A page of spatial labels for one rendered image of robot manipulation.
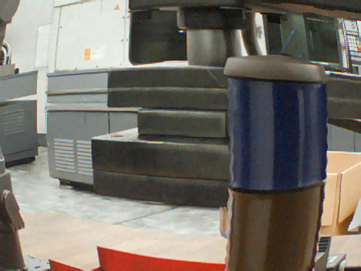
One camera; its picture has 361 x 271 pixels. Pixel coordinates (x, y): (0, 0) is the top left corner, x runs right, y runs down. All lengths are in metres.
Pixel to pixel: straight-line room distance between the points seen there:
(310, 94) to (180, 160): 0.25
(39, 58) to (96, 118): 3.30
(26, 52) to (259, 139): 9.42
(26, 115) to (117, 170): 7.43
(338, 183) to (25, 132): 5.46
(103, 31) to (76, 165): 1.09
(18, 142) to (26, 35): 2.25
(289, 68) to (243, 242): 0.06
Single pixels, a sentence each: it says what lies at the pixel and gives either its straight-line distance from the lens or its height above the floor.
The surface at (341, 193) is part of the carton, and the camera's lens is 2.86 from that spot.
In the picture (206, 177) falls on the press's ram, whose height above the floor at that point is 1.12.
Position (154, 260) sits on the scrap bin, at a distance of 0.92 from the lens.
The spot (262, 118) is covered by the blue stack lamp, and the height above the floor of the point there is 1.18.
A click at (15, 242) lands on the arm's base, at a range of 0.94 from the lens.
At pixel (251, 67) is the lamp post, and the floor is 1.19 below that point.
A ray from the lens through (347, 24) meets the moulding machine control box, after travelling 5.08.
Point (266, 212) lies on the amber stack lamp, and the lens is 0.26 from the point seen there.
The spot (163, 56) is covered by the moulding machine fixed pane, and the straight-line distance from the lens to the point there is 5.96.
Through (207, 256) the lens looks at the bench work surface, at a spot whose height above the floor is 0.90.
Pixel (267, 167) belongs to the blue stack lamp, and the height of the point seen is 1.16.
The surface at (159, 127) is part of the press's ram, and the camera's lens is 0.53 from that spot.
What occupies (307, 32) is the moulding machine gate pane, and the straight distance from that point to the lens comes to 5.34.
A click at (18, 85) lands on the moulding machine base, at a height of 0.84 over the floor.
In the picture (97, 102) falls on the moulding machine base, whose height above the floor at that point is 0.71.
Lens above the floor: 1.20
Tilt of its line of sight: 7 degrees down
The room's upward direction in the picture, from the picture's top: 1 degrees counter-clockwise
